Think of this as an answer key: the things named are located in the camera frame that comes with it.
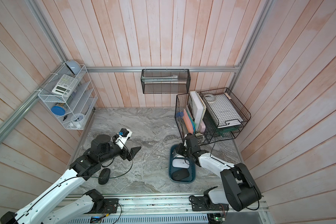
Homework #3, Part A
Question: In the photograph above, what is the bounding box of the white computer mouse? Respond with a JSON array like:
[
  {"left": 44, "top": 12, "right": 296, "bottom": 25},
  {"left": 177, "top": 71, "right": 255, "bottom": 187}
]
[{"left": 172, "top": 159, "right": 190, "bottom": 169}]

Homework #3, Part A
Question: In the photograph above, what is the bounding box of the black mouse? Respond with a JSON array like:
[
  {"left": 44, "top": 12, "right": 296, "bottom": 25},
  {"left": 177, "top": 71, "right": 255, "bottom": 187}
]
[
  {"left": 98, "top": 168, "right": 111, "bottom": 185},
  {"left": 171, "top": 169, "right": 190, "bottom": 181}
]

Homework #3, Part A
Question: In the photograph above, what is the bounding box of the teal plastic storage tray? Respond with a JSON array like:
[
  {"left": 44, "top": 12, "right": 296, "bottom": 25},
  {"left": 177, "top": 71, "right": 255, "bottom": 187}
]
[{"left": 169, "top": 144, "right": 196, "bottom": 184}]

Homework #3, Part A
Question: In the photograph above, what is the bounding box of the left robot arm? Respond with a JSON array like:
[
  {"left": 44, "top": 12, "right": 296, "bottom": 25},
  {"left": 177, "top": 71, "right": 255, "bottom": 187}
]
[{"left": 0, "top": 129, "right": 141, "bottom": 224}]

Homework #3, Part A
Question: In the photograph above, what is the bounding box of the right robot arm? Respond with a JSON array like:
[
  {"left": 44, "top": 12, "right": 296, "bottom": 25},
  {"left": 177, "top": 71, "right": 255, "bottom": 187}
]
[{"left": 173, "top": 134, "right": 262, "bottom": 211}]

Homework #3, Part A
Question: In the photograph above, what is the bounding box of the tape roll by rack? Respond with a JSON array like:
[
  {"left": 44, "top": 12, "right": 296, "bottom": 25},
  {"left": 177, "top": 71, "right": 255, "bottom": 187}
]
[{"left": 195, "top": 133, "right": 205, "bottom": 143}]

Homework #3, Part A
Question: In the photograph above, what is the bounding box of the pink folder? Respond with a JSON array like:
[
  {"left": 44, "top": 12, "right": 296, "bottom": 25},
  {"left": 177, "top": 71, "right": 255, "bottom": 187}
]
[{"left": 183, "top": 109, "right": 194, "bottom": 134}]

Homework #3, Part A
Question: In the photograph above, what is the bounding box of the white thick book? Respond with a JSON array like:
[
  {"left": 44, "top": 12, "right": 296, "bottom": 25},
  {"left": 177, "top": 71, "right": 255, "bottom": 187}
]
[{"left": 188, "top": 91, "right": 206, "bottom": 132}]

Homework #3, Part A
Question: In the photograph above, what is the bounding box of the white grid notepad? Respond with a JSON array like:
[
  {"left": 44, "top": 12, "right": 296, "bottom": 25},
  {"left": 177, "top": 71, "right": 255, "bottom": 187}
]
[{"left": 203, "top": 93, "right": 243, "bottom": 128}]

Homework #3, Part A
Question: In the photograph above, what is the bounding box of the blue lid pencil jar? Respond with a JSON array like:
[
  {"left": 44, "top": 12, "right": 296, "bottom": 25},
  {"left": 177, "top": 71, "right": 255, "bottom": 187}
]
[{"left": 51, "top": 103, "right": 66, "bottom": 116}]

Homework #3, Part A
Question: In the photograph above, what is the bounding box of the white desk calculator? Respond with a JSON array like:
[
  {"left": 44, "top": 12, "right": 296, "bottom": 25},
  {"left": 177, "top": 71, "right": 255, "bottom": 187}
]
[{"left": 51, "top": 75, "right": 78, "bottom": 98}]

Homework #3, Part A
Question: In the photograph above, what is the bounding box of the black wire file rack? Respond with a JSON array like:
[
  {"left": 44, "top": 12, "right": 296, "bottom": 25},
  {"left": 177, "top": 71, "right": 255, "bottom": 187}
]
[{"left": 175, "top": 93, "right": 210, "bottom": 145}]

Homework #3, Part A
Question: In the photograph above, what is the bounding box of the black wire paper tray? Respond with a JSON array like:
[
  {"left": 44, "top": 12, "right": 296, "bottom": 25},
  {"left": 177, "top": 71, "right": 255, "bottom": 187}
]
[{"left": 199, "top": 88, "right": 251, "bottom": 144}]

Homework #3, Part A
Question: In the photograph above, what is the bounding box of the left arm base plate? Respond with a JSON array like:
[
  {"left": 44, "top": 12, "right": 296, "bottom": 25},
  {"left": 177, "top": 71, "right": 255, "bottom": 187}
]
[{"left": 90, "top": 198, "right": 119, "bottom": 214}]

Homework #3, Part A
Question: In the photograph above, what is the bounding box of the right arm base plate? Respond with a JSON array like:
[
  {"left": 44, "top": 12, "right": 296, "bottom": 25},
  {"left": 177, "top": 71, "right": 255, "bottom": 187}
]
[{"left": 189, "top": 196, "right": 229, "bottom": 211}]

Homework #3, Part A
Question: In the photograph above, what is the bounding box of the white wire wall shelf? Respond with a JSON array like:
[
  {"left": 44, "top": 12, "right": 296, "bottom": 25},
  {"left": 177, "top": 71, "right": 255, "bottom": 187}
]
[{"left": 38, "top": 64, "right": 98, "bottom": 130}]

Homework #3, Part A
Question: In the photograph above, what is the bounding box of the black mesh wall basket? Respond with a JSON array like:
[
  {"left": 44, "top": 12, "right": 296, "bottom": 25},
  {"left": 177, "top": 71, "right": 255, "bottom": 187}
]
[{"left": 141, "top": 69, "right": 191, "bottom": 94}]

